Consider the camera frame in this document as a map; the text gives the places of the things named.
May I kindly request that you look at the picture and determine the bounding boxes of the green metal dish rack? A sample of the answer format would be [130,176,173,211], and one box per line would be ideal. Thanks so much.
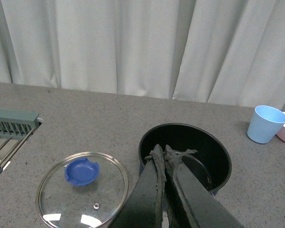
[0,109,40,175]

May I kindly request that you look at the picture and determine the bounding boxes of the dark blue saucepan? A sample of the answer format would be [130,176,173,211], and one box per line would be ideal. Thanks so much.
[138,123,232,196]

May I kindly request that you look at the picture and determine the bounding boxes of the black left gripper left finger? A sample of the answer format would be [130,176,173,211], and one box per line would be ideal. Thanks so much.
[109,144,166,228]

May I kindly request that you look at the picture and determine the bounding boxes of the glass lid with blue knob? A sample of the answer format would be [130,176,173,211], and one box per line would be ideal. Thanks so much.
[36,152,128,228]

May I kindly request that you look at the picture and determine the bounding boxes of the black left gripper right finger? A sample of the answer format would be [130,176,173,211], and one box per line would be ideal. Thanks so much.
[164,145,244,228]

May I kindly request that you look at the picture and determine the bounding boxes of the white curtain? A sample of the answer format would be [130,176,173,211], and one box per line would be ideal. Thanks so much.
[0,0,285,111]

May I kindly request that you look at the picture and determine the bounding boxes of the light blue cup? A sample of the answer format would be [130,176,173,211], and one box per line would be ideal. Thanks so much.
[247,105,285,144]

